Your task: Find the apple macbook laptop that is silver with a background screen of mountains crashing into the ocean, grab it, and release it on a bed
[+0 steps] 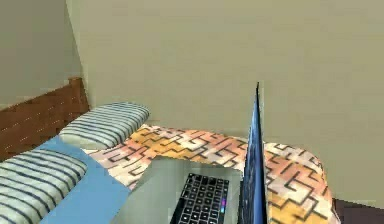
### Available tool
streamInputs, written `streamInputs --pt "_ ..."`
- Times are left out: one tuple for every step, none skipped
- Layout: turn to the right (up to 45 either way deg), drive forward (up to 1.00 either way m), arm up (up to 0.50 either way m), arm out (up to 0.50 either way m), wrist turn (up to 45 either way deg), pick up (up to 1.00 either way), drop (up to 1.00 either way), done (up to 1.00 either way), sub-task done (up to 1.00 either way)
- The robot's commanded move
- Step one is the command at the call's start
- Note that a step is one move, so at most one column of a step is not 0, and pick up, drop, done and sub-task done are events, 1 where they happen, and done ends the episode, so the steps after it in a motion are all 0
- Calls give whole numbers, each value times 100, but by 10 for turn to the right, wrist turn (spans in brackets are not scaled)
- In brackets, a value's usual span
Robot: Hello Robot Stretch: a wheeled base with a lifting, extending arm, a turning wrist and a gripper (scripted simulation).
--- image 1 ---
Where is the silver laptop with blue screen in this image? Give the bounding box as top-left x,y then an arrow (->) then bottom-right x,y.
110,81 -> 270,224

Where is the wooden bed with patterned blanket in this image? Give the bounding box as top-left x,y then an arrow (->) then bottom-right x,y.
0,76 -> 342,224

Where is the blue striped white pillow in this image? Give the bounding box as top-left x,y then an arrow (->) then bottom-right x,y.
58,101 -> 151,151
0,148 -> 88,224

